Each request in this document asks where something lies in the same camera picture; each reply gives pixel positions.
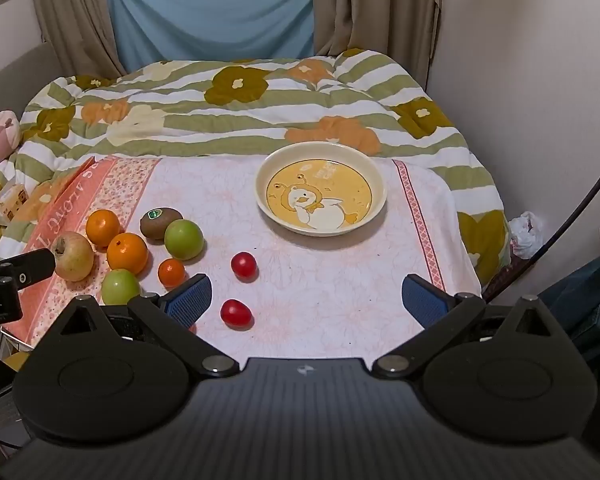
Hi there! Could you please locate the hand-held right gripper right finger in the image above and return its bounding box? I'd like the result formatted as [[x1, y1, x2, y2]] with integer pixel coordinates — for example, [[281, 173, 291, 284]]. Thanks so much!
[[372, 274, 570, 379]]

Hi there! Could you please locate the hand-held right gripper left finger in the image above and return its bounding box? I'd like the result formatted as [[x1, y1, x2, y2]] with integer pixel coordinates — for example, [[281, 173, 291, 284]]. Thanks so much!
[[45, 274, 241, 379]]

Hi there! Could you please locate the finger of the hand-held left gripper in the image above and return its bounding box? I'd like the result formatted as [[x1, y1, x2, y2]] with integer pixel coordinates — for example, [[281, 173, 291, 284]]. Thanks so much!
[[0, 248, 56, 292]]

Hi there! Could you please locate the small tangerine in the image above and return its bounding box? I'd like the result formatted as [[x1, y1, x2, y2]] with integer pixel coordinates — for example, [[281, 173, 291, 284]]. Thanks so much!
[[158, 258, 187, 288]]

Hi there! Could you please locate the red yellow apple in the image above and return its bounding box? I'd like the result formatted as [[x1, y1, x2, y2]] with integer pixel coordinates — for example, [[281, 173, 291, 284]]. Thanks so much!
[[52, 231, 96, 282]]

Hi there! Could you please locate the green apple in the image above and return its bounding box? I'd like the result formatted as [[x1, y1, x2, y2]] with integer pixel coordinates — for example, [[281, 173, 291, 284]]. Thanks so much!
[[164, 219, 204, 261], [101, 268, 142, 306]]

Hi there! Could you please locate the large orange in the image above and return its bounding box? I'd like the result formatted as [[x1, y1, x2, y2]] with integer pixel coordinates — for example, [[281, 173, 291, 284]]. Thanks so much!
[[106, 232, 149, 276]]

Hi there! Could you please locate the medium orange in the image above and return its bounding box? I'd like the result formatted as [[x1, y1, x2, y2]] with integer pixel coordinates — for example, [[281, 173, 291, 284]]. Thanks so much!
[[86, 209, 122, 248]]

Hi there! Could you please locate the cream duck print plate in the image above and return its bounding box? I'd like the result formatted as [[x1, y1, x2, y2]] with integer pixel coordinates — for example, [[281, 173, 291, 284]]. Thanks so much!
[[255, 141, 387, 237]]

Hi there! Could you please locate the red cherry tomato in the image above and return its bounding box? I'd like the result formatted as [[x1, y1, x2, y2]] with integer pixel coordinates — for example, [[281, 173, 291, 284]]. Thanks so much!
[[230, 252, 259, 282], [220, 299, 254, 330]]

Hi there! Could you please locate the tissue pack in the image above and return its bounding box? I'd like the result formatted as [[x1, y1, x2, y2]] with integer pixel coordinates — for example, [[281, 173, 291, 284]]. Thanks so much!
[[0, 184, 31, 226]]

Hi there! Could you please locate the brown kiwi with sticker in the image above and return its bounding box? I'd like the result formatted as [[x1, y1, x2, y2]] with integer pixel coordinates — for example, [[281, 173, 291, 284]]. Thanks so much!
[[140, 207, 184, 241]]

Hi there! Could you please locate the pink printed cloth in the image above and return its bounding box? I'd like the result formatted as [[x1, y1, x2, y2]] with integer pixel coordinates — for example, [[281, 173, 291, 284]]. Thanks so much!
[[0, 156, 482, 361]]

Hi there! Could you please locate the white plastic bag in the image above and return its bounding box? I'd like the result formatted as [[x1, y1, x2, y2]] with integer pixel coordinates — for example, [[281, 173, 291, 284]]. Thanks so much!
[[509, 211, 548, 260]]

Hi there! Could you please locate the grey upholstered headboard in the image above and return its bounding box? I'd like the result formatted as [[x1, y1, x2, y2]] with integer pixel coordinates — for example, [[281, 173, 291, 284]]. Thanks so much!
[[0, 42, 63, 131]]

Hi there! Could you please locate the floral striped blanket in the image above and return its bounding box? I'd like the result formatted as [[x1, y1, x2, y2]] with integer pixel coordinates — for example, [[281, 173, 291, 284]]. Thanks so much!
[[0, 49, 512, 286]]

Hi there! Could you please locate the beige curtain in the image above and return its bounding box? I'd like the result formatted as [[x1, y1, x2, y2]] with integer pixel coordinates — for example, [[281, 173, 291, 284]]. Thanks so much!
[[312, 0, 443, 91], [26, 0, 126, 78]]

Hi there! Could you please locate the blue hanging cloth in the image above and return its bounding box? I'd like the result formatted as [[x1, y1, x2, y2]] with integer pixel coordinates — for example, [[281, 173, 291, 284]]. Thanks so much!
[[105, 0, 315, 73]]

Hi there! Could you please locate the black cable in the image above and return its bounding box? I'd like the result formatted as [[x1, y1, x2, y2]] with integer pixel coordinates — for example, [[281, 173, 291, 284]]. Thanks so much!
[[482, 147, 600, 306]]

